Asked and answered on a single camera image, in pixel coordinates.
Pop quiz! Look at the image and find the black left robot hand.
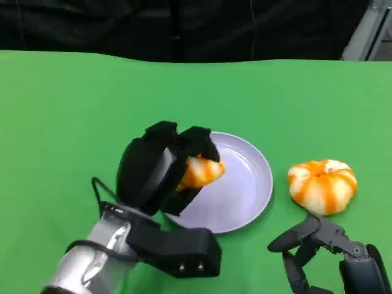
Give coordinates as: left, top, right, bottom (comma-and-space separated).
116, 120, 221, 217

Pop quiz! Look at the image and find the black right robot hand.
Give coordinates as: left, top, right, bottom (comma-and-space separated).
266, 213, 392, 294

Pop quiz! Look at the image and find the orange white toy bread roll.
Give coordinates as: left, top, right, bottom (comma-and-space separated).
287, 159, 358, 216
176, 154, 227, 192

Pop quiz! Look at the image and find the lilac plate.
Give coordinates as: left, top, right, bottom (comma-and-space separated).
164, 131, 274, 235

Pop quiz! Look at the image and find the green cloth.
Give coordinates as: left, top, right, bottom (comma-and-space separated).
0, 50, 392, 294

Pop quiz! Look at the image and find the black backdrop curtain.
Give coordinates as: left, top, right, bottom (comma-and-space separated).
0, 0, 368, 63

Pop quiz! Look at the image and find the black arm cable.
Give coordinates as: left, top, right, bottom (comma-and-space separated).
63, 176, 145, 261

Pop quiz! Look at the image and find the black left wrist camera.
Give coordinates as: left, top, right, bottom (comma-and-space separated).
126, 213, 222, 279

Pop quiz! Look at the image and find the grey metal frame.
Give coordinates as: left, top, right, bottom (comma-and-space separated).
341, 0, 392, 61

